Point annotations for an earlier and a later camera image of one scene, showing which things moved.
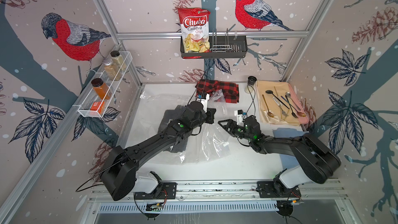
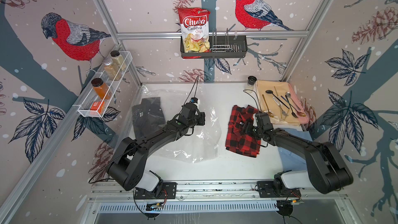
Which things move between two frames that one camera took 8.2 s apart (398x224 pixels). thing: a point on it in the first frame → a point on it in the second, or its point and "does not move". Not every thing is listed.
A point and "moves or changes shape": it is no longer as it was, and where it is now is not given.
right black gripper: x=231 y=123 → x=246 y=126
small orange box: x=98 y=106 does not move
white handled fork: x=280 y=104 does not move
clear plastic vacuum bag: x=157 y=110 moves or changes shape
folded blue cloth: x=287 y=161 does not move
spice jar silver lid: x=111 y=70 does not move
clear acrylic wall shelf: x=91 y=105 does not move
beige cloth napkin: x=278 y=105 does not move
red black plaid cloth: x=230 y=91 → x=236 y=141
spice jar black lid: x=118 y=60 does not move
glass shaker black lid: x=252 y=81 does not move
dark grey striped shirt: x=180 y=145 → x=147 y=117
